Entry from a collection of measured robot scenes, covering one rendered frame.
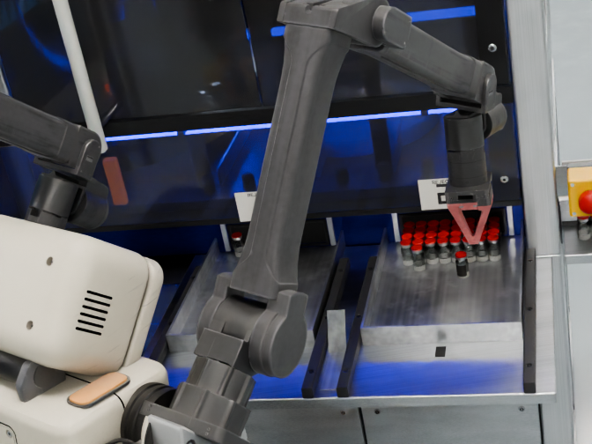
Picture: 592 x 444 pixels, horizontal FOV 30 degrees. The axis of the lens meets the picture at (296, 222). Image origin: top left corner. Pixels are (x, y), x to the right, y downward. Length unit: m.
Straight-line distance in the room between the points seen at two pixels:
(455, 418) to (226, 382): 1.10
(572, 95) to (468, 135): 3.36
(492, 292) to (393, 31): 0.75
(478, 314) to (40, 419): 0.89
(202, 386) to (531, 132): 0.91
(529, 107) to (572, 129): 2.77
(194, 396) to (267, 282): 0.15
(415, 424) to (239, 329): 1.08
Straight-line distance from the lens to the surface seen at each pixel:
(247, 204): 2.04
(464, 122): 1.65
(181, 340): 1.92
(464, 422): 2.25
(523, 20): 1.85
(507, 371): 1.75
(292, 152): 1.22
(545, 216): 1.99
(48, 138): 1.52
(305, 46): 1.23
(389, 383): 1.75
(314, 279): 2.05
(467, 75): 1.58
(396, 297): 1.95
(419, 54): 1.44
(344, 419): 2.28
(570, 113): 4.82
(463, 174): 1.67
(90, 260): 1.21
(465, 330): 1.81
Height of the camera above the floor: 1.91
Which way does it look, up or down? 27 degrees down
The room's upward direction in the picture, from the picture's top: 11 degrees counter-clockwise
